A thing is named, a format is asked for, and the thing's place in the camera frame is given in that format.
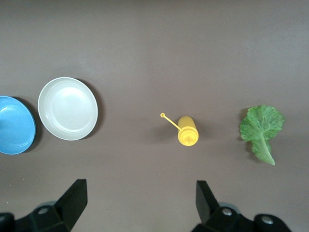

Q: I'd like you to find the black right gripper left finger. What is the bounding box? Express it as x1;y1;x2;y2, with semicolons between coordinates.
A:
0;178;87;232

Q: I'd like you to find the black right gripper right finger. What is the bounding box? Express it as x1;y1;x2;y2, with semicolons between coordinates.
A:
196;180;290;232

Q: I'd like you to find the green lettuce leaf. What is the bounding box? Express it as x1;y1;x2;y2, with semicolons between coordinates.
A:
239;104;285;166

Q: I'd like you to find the blue round plate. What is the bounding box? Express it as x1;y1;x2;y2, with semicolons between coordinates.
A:
0;95;37;155

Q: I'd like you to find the beige round plate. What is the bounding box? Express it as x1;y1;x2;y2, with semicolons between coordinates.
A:
37;76;99;142

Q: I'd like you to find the yellow squeeze sauce bottle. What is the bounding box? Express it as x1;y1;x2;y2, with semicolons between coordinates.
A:
160;112;199;147

